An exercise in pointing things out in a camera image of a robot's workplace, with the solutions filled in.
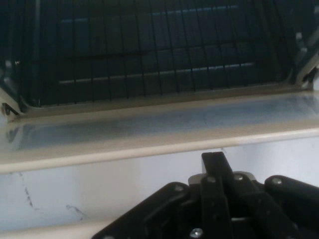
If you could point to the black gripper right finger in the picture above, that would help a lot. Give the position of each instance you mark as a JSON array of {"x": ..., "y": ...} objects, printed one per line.
[{"x": 274, "y": 211}]

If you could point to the white toaster oven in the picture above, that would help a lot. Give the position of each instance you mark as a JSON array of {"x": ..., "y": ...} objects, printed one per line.
[{"x": 311, "y": 30}]

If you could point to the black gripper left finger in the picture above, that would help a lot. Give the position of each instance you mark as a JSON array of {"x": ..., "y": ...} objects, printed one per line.
[{"x": 159, "y": 211}]

